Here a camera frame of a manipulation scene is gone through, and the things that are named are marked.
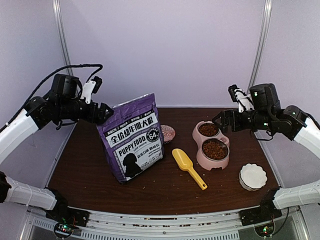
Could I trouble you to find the purple pet food bag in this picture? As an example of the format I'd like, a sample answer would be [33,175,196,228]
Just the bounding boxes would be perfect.
[97,93,165,184]

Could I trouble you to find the right aluminium frame post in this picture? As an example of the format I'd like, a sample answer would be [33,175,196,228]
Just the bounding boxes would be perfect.
[247,0,273,92]

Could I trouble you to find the left aluminium frame post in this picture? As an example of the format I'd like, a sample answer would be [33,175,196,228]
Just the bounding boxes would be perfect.
[52,0,71,65]

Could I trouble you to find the steel feeder bowl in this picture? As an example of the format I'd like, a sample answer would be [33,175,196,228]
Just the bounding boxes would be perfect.
[201,138,230,161]
[198,122,220,137]

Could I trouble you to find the aluminium frame post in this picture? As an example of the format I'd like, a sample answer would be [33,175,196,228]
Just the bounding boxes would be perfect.
[247,0,273,92]
[52,0,71,65]

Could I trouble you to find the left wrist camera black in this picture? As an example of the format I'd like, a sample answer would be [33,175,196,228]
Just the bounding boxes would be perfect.
[80,76,103,104]

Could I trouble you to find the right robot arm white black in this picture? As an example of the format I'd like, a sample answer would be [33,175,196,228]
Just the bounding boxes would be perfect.
[212,83,320,221]

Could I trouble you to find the front steel feeder bowl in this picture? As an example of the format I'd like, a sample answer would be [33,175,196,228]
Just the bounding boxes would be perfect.
[201,138,230,161]

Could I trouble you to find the yellow plastic scoop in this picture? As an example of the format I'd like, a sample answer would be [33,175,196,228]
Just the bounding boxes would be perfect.
[171,148,208,191]

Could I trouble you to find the white scalloped ceramic bowl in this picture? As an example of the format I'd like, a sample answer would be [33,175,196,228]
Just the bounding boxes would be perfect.
[239,163,268,192]

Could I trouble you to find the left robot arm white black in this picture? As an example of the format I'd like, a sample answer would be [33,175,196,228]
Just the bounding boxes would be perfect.
[0,73,114,222]

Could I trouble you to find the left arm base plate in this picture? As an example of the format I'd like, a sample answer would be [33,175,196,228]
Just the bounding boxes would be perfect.
[44,204,90,227]

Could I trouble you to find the rear steel feeder bowl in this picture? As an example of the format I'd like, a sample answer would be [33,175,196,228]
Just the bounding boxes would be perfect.
[198,122,220,137]

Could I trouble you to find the front aluminium rail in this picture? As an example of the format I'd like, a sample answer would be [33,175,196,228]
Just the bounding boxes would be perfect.
[24,197,311,240]

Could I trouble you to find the red patterned small bowl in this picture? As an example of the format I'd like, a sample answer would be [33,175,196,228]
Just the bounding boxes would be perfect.
[160,124,176,144]

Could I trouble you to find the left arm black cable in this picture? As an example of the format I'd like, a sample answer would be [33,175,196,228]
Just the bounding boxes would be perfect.
[4,63,104,126]

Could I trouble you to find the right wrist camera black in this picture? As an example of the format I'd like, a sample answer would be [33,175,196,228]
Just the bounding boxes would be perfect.
[228,84,254,113]

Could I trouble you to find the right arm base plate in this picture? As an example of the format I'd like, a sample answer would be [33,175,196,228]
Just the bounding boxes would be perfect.
[239,206,282,226]

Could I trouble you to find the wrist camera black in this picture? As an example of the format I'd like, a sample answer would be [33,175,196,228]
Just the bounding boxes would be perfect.
[228,84,254,113]
[80,76,103,104]

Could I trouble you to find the brown pet food kibble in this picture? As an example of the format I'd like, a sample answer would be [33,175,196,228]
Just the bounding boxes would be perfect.
[198,123,228,160]

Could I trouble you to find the pink double pet feeder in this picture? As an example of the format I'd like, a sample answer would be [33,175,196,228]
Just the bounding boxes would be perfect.
[192,121,230,171]

